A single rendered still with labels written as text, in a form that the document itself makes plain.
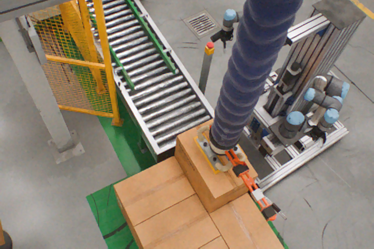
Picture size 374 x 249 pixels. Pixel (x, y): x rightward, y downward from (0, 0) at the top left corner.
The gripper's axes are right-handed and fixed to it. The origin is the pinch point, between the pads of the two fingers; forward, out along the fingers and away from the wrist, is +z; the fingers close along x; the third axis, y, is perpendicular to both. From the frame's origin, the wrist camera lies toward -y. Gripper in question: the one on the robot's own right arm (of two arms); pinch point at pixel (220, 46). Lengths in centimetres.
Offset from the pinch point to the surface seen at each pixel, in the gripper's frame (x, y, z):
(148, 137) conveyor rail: -14, -62, 90
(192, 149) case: -52, -36, 55
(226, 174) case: -80, -19, 55
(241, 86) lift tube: -72, -27, -58
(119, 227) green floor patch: -68, -108, 149
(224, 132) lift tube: -70, -26, -1
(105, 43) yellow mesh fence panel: 40, -80, 15
